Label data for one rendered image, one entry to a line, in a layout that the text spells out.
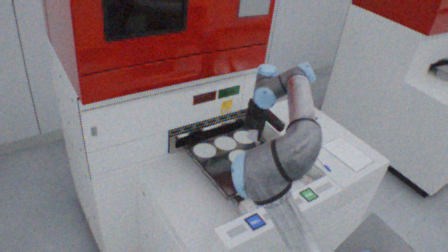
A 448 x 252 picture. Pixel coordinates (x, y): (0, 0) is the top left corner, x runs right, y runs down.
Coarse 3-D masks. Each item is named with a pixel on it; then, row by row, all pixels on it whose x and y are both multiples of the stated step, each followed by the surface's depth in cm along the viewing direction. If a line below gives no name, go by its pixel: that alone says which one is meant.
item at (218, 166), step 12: (228, 132) 167; (192, 144) 157; (240, 144) 161; (252, 144) 162; (216, 156) 152; (228, 156) 153; (204, 168) 145; (216, 168) 146; (228, 168) 146; (216, 180) 140; (228, 180) 140; (228, 192) 135
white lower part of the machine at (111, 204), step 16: (64, 128) 186; (80, 160) 157; (160, 160) 158; (80, 176) 175; (112, 176) 147; (128, 176) 152; (80, 192) 202; (96, 192) 146; (112, 192) 152; (128, 192) 157; (96, 208) 153; (112, 208) 157; (128, 208) 163; (96, 224) 171; (112, 224) 163; (128, 224) 169; (96, 240) 198; (112, 240) 169; (128, 240) 176
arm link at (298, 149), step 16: (304, 64) 113; (288, 80) 112; (304, 80) 108; (288, 96) 105; (304, 96) 100; (288, 112) 99; (304, 112) 92; (288, 128) 89; (304, 128) 85; (320, 128) 88; (288, 144) 83; (304, 144) 82; (320, 144) 86; (288, 160) 81; (304, 160) 82
